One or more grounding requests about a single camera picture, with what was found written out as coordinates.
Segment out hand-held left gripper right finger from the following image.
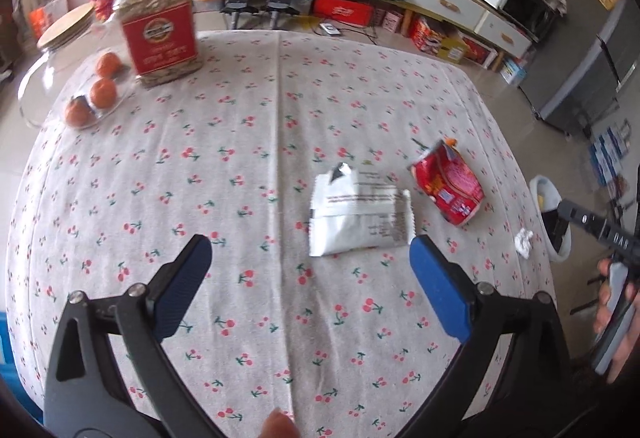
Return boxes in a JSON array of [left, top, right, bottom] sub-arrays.
[[400, 235, 584, 438]]

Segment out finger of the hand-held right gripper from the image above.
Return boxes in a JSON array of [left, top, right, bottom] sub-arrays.
[[555, 199, 640, 269]]

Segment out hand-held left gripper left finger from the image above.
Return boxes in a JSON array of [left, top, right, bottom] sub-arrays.
[[42, 234, 221, 438]]

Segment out black plastic cookie tray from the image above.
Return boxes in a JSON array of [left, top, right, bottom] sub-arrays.
[[542, 209, 572, 261]]

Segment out white plastic bin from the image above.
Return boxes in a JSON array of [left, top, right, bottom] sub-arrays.
[[528, 175, 574, 265]]

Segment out white tissue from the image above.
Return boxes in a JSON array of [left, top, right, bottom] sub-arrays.
[[514, 228, 534, 259]]

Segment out red snack wrapper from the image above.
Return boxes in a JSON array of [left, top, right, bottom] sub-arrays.
[[408, 139, 485, 225]]

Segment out white snack wrapper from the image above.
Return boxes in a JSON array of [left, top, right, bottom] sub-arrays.
[[308, 165, 416, 258]]

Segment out person's right hand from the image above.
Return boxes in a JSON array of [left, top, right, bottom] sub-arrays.
[[593, 258, 640, 385]]

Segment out person's left hand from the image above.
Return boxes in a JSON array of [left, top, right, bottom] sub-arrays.
[[262, 408, 302, 438]]

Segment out blue packets on floor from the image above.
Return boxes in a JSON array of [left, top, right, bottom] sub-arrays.
[[587, 120, 632, 187]]

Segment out grey refrigerator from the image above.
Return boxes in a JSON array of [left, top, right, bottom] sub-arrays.
[[519, 0, 640, 139]]

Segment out cherry print tablecloth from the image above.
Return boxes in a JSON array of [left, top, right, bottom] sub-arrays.
[[5, 30, 559, 438]]

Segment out blue and white box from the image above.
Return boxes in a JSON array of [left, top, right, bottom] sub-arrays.
[[501, 54, 529, 85]]

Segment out orange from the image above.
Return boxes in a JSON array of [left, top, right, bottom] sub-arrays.
[[64, 96, 94, 128], [95, 52, 124, 78], [89, 77, 119, 110]]

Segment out white crate with red items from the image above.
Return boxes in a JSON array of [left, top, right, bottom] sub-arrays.
[[459, 34, 504, 69]]

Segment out black microwave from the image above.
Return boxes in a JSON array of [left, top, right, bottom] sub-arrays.
[[499, 0, 559, 44]]

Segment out colourful printed carton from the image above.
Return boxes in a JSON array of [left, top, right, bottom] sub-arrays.
[[409, 14, 472, 64]]

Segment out seed jar with red label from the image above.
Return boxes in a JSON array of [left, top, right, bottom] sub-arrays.
[[113, 0, 205, 89]]

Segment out glass jar with wooden lid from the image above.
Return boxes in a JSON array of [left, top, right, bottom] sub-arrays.
[[18, 2, 122, 129]]

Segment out small pink box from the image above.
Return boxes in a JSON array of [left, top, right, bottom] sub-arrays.
[[382, 10, 406, 34]]

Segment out flat red box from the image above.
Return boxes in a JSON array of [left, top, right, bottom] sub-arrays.
[[312, 0, 374, 28]]

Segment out cardboard box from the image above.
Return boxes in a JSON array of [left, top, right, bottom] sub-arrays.
[[27, 0, 69, 42]]

